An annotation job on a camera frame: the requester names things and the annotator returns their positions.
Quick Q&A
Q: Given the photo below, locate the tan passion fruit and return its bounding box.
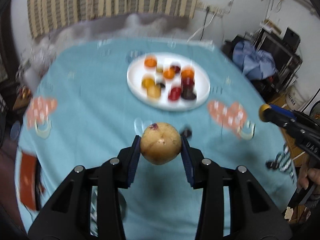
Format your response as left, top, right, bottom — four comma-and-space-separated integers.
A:
140, 122, 182, 165

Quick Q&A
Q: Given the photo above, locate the large red plum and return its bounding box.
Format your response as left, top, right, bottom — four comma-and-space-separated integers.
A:
181, 77, 195, 90

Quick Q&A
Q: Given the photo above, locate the red cherry tomato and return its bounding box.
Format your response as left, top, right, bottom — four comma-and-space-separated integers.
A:
170, 64, 181, 74
168, 87, 182, 101

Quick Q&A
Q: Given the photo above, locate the dark purple plum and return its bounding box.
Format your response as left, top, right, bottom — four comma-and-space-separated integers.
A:
182, 127, 193, 138
155, 80, 166, 89

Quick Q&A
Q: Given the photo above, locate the yellow round fruit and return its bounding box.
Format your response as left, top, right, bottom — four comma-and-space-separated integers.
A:
146, 85, 162, 99

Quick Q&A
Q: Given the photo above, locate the small yellow kumquat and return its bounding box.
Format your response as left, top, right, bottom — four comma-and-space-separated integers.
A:
259, 104, 272, 122

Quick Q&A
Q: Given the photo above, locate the right hand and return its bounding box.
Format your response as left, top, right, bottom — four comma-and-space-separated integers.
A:
297, 160, 320, 190

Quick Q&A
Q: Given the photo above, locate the black metal rack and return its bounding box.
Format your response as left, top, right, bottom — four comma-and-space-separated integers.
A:
253, 28, 303, 92

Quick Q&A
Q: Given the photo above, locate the blue cloth pile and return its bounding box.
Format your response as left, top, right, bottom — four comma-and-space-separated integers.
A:
232, 40, 278, 81

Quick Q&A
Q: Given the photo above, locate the teal patterned tablecloth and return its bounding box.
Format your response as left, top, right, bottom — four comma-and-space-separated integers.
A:
15, 39, 297, 239

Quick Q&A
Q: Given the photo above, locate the wrinkled dark passion fruit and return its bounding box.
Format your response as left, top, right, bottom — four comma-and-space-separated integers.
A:
181, 89, 197, 100

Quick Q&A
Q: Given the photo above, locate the large orange mandarin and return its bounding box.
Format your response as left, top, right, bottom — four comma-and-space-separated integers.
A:
181, 67, 195, 79

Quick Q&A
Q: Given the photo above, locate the red cherry tomato on plate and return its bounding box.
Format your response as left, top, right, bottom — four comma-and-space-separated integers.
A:
170, 64, 181, 74

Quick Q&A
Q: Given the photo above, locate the small orange kumquat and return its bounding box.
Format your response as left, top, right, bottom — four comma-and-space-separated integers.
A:
163, 68, 176, 80

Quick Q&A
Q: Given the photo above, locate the white power strip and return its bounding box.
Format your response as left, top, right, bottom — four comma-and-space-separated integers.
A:
196, 2, 229, 17

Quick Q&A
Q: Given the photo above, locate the yellow orange kumquat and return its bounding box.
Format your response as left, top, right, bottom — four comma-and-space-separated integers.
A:
141, 76, 155, 89

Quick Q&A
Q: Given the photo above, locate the small orange mandarin top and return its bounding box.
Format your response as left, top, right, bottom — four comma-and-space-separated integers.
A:
144, 55, 157, 68

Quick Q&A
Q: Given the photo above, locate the white cable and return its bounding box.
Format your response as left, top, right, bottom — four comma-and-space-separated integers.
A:
186, 12, 217, 43

